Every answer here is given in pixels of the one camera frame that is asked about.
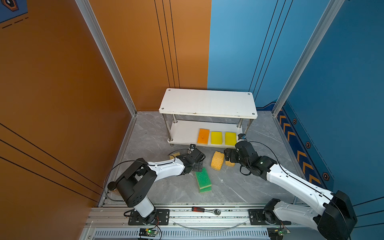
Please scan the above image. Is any tan cellulose sponge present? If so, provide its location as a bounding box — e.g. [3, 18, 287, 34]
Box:
[225, 161, 235, 167]
[211, 151, 225, 171]

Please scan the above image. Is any pale yellow sponge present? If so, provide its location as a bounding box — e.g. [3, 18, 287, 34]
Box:
[169, 152, 181, 160]

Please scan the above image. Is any orange sponge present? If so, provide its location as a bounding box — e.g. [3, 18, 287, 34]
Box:
[197, 129, 210, 145]

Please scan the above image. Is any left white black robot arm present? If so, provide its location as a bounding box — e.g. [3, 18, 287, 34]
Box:
[107, 148, 206, 224]

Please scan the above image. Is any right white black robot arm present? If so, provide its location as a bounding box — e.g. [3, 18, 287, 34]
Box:
[224, 140, 358, 240]

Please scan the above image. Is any white two-tier shelf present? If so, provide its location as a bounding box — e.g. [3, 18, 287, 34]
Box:
[159, 89, 258, 149]

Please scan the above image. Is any green sponge top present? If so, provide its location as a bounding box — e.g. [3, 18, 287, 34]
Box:
[195, 168, 212, 190]

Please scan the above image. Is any green sponge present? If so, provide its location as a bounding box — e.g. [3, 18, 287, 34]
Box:
[199, 186, 212, 193]
[195, 168, 212, 190]

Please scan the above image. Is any green sponge bottom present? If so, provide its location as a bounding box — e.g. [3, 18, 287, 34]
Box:
[199, 186, 212, 193]

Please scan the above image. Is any brown jar black lid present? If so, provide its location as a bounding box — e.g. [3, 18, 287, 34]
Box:
[107, 181, 117, 191]

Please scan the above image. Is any left green circuit board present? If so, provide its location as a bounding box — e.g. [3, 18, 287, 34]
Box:
[138, 228, 160, 240]

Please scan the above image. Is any green circuit board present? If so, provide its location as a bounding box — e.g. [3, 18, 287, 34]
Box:
[138, 228, 160, 240]
[267, 228, 291, 240]

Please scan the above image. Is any right green circuit board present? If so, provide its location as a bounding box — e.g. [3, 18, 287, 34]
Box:
[267, 228, 291, 240]

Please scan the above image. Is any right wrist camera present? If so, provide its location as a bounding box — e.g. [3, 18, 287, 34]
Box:
[238, 133, 247, 142]

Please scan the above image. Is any red handled ratchet wrench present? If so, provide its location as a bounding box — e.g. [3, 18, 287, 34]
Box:
[192, 207, 221, 216]

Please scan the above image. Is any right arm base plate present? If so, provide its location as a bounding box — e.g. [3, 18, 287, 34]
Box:
[248, 209, 292, 226]

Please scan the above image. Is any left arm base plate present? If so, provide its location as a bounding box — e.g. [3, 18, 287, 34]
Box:
[128, 209, 170, 226]

